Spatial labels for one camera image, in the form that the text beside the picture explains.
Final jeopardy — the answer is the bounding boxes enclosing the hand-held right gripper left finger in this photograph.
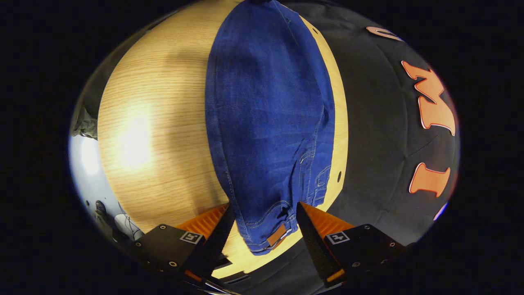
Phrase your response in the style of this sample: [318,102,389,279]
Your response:
[132,203,237,287]

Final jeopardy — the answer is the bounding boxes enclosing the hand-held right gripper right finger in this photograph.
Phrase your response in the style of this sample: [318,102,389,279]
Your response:
[296,201,411,289]

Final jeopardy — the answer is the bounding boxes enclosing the blue denim jeans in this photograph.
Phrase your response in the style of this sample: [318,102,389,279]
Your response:
[205,0,336,256]

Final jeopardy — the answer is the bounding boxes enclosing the dark object on floor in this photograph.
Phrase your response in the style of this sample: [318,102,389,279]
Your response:
[94,200,109,222]

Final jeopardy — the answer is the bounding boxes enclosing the black backdrop cloth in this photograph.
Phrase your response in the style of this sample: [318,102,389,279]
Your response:
[229,0,461,295]

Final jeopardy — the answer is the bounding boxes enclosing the grey-green cloth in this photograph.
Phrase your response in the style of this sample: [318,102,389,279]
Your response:
[72,104,99,141]

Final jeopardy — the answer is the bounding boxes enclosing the white object with cables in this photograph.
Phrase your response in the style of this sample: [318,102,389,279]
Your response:
[114,213,144,240]

